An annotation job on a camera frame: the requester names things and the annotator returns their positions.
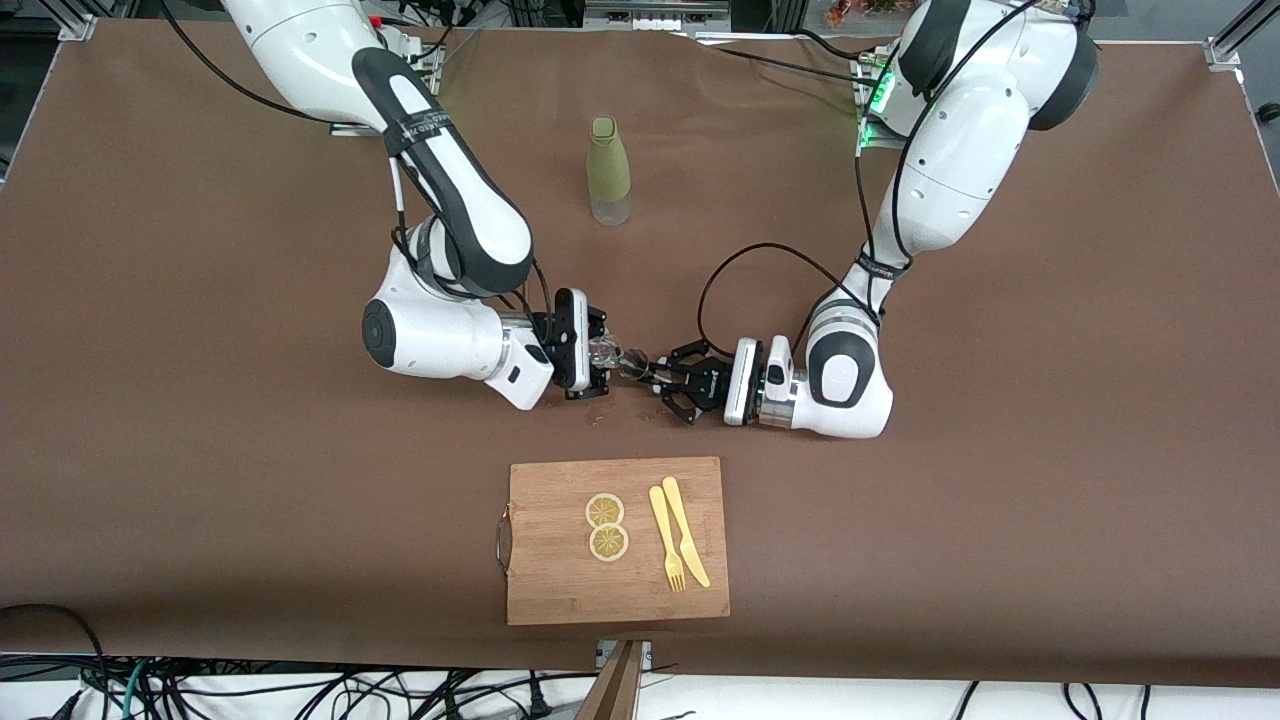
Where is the yellow plastic knife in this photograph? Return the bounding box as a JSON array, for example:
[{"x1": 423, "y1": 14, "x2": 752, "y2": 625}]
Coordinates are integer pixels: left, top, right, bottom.
[{"x1": 661, "y1": 476, "x2": 712, "y2": 589}]

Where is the yellow plastic fork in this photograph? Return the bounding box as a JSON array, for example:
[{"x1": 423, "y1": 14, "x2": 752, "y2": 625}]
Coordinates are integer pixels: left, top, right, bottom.
[{"x1": 649, "y1": 485, "x2": 688, "y2": 593}]

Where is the green sleeved glass bottle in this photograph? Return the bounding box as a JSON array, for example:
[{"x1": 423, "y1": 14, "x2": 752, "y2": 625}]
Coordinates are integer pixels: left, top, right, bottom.
[{"x1": 586, "y1": 116, "x2": 633, "y2": 227}]

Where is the wooden cutting board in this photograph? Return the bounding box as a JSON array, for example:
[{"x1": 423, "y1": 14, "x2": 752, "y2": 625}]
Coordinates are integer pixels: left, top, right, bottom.
[{"x1": 496, "y1": 456, "x2": 731, "y2": 627}]

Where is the brown table cloth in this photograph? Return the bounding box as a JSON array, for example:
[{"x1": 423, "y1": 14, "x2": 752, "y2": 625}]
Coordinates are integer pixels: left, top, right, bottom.
[{"x1": 0, "y1": 18, "x2": 1280, "y2": 691}]

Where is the grey metal rack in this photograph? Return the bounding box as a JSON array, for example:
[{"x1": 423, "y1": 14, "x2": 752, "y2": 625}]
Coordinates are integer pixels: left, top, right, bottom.
[{"x1": 583, "y1": 0, "x2": 731, "y2": 33}]

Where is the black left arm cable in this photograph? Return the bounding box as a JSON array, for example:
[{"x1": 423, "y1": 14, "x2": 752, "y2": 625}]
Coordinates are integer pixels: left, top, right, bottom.
[{"x1": 697, "y1": 0, "x2": 1098, "y2": 361}]

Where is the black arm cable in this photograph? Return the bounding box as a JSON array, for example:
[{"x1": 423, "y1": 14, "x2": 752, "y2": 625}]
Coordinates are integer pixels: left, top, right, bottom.
[
  {"x1": 697, "y1": 0, "x2": 1098, "y2": 361},
  {"x1": 160, "y1": 0, "x2": 557, "y2": 346}
]

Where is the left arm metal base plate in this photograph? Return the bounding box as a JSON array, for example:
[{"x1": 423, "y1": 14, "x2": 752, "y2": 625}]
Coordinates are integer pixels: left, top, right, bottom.
[{"x1": 855, "y1": 55, "x2": 909, "y2": 151}]

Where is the wooden post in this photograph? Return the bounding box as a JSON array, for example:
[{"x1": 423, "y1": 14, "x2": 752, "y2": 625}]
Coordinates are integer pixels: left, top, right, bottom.
[{"x1": 578, "y1": 640, "x2": 646, "y2": 720}]

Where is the black base power cable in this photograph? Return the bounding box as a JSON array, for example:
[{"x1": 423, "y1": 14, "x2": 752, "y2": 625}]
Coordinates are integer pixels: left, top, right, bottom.
[{"x1": 695, "y1": 28, "x2": 883, "y2": 91}]

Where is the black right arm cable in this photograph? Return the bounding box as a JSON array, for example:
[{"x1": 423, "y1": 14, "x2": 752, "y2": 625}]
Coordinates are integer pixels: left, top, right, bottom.
[{"x1": 160, "y1": 0, "x2": 557, "y2": 346}]

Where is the black floor cable loop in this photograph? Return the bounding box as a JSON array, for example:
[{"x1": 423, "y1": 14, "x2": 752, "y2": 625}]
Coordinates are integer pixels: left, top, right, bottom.
[{"x1": 0, "y1": 603, "x2": 111, "y2": 720}]

